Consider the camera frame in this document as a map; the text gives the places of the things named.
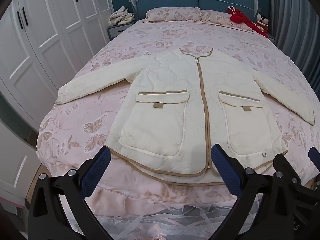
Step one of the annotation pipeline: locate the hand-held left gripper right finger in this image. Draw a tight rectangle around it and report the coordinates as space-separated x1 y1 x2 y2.
211 144 275 240

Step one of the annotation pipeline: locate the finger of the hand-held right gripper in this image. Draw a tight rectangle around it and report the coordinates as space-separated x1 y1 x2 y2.
273 153 304 188
308 147 320 167

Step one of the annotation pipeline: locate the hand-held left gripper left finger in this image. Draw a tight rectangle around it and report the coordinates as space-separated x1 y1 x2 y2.
27 146 112 240

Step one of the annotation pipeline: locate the cream quilted zip jacket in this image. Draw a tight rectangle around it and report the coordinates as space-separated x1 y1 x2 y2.
55 47 316 187

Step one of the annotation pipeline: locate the white lace bed skirt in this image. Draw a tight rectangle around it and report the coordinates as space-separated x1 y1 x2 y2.
85 200 250 240

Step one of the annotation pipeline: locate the white panelled door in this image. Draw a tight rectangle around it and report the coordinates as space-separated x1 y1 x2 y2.
0 120 43 214

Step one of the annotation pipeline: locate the grey nightstand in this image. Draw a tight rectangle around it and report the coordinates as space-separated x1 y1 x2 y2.
107 21 137 42

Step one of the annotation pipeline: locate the grey-blue curtain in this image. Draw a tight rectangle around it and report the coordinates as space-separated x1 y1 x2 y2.
269 0 320 93

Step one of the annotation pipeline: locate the plush toy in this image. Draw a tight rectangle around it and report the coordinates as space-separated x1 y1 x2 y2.
256 14 270 33

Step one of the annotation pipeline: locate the pink butterfly bedspread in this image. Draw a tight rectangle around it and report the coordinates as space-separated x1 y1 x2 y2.
36 17 320 215

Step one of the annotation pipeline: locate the white panelled wardrobe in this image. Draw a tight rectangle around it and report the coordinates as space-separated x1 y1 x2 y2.
0 0 113 133

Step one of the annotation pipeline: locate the red garment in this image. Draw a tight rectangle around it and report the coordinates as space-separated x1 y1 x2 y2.
226 5 269 38

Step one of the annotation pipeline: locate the pile of beige cloths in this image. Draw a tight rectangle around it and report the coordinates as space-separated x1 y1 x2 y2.
109 6 136 27

